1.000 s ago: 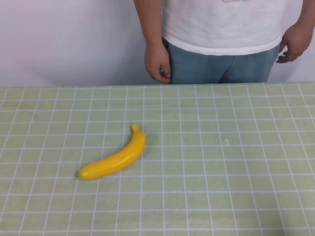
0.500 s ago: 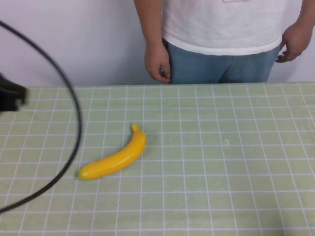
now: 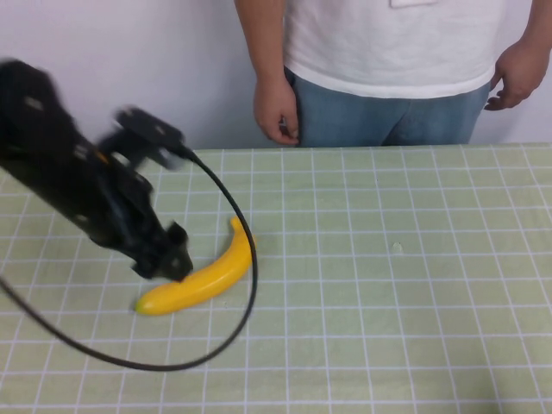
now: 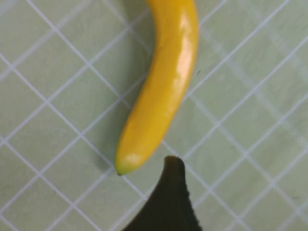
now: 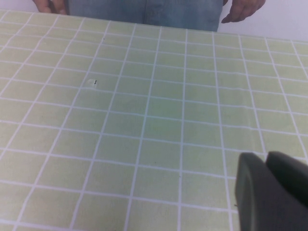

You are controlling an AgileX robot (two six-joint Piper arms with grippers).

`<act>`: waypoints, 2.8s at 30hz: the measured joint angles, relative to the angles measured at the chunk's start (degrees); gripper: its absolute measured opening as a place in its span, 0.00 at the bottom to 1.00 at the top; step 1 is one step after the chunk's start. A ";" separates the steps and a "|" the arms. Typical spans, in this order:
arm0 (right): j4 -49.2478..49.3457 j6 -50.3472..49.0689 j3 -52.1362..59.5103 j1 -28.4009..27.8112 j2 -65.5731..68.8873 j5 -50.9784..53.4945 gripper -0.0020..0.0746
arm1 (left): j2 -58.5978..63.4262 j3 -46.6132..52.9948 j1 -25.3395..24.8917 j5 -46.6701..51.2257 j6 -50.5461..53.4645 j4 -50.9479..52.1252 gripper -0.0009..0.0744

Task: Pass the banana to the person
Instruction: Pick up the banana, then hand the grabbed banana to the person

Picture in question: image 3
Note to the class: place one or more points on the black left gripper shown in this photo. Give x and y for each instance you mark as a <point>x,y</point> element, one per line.
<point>129,215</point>

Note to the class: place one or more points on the yellow plastic banana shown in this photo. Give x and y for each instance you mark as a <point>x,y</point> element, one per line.
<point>207,280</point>

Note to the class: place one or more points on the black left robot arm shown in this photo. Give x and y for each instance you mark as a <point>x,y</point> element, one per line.
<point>39,138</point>

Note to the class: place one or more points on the person's left forearm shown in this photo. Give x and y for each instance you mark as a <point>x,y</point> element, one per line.
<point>539,26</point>

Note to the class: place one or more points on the person's right forearm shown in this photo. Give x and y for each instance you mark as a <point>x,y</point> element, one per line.
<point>265,39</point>

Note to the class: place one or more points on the person's right hand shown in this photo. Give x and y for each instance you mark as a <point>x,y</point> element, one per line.
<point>274,112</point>

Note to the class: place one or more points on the person's left hand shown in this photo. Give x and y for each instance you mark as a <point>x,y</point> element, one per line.
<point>517,73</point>

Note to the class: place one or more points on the green checked tablecloth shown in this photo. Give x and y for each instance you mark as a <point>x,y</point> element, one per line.
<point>366,280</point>

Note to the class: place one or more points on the blue jeans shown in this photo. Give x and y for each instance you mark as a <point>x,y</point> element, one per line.
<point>388,116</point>

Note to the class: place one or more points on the white t-shirt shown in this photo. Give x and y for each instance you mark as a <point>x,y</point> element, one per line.
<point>388,39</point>

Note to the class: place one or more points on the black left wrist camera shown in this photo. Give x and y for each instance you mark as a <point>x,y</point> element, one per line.
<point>151,133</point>

